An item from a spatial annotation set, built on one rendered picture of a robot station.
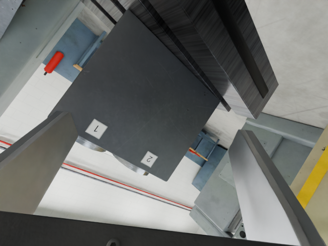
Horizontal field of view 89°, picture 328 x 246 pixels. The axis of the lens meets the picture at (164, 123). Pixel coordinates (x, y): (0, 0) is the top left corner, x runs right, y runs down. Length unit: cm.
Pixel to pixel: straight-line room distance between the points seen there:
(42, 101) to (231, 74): 443
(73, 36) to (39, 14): 386
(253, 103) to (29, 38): 60
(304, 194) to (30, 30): 157
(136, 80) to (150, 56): 4
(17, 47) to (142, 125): 47
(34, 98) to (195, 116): 436
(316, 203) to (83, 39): 449
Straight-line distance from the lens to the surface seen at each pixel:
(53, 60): 433
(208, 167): 727
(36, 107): 460
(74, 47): 449
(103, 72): 26
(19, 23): 66
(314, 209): 145
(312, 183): 148
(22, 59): 66
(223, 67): 25
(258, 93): 33
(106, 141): 27
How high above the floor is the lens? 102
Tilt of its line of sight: 4 degrees down
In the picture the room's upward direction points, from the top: 146 degrees counter-clockwise
